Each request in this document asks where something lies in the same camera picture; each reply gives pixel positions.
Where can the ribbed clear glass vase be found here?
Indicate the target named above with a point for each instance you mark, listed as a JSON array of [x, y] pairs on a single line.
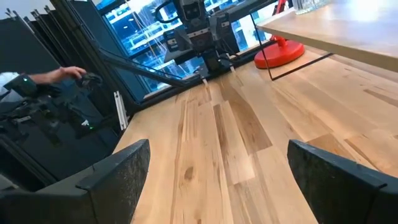
[[311, 6]]

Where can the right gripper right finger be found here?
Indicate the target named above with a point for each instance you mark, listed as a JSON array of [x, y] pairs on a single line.
[[335, 193]]

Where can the black partition panel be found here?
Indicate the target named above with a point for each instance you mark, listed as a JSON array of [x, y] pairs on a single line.
[[25, 46]]

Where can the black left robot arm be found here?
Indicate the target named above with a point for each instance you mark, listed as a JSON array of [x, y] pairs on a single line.
[[214, 63]]

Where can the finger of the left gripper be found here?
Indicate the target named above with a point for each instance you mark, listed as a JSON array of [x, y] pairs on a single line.
[[225, 34], [177, 46]]

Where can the red desk lamp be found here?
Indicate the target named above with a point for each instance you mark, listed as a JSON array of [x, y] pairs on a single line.
[[280, 53]]

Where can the white aluminium bracket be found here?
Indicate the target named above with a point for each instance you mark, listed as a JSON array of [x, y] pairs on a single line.
[[121, 110]]

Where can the wooden shelf with black legs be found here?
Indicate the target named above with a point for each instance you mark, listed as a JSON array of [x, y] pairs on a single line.
[[342, 31]]

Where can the person's hand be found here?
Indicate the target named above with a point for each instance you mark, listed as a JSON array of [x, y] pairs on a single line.
[[70, 73]]

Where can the person's forearm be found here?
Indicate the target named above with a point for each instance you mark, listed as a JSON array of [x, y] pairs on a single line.
[[40, 77]]

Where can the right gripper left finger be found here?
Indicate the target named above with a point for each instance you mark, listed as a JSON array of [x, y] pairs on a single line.
[[93, 205]]

